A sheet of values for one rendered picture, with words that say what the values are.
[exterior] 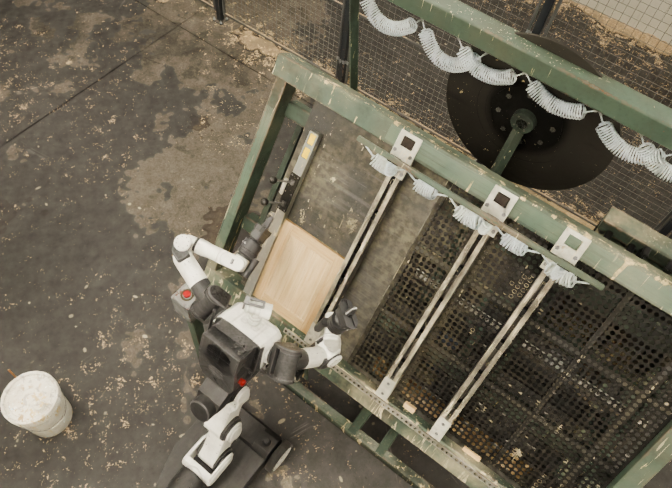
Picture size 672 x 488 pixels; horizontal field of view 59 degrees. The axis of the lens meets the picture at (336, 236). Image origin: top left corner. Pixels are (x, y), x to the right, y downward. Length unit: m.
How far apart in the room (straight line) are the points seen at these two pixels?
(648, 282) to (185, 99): 3.99
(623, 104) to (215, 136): 3.34
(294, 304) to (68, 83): 3.30
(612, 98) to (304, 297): 1.62
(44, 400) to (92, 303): 0.84
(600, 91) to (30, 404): 3.19
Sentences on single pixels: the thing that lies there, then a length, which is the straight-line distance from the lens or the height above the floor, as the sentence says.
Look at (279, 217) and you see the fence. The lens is 2.90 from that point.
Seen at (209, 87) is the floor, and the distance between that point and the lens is 5.41.
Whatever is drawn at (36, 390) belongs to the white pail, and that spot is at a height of 0.35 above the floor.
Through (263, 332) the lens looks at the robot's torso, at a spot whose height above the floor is 1.35.
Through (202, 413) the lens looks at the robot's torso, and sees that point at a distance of 2.79.
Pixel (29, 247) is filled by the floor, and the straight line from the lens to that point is 4.68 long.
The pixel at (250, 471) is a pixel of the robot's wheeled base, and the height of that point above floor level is 0.17.
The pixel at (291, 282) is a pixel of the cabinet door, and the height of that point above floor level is 1.06.
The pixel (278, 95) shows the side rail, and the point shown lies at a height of 1.77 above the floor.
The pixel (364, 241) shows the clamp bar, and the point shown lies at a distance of 2.67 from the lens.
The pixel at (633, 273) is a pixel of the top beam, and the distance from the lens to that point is 2.40.
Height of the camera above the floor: 3.70
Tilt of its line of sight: 57 degrees down
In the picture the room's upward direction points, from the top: 9 degrees clockwise
